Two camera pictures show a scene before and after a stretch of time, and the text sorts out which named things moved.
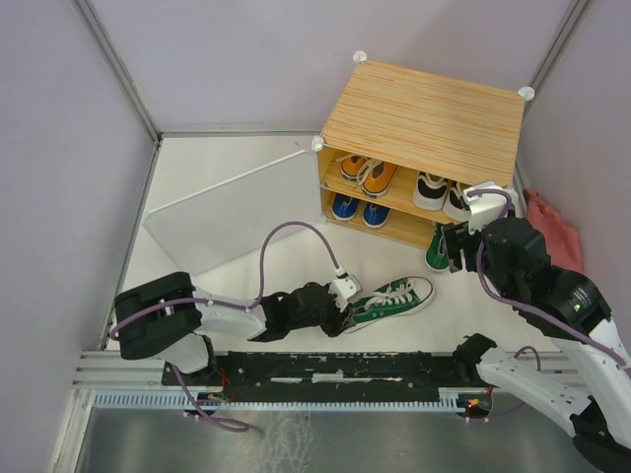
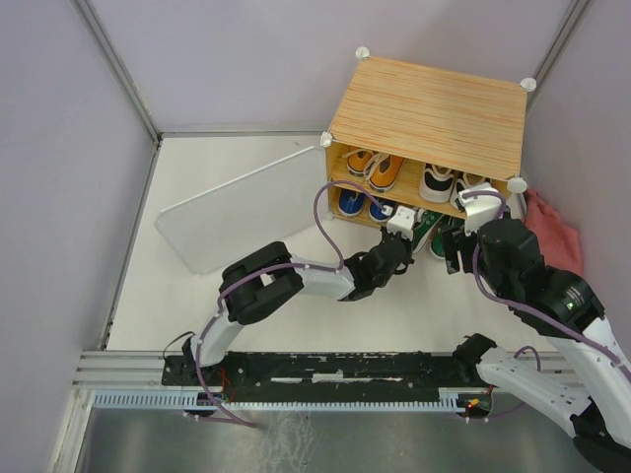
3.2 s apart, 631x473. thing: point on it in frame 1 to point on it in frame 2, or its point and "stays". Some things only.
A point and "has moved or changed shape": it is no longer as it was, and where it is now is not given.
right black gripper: (455, 236) stays
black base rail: (307, 375) stays
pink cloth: (562, 239) stays
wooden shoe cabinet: (402, 146) stays
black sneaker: (429, 191) has moved or changed shape
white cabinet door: (227, 220) stays
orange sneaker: (349, 167) has moved or changed shape
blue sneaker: (375, 216) has moved or changed shape
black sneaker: (455, 204) has moved or changed shape
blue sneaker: (343, 207) has moved or changed shape
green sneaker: (437, 256) has moved or changed shape
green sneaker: (401, 296) to (422, 229)
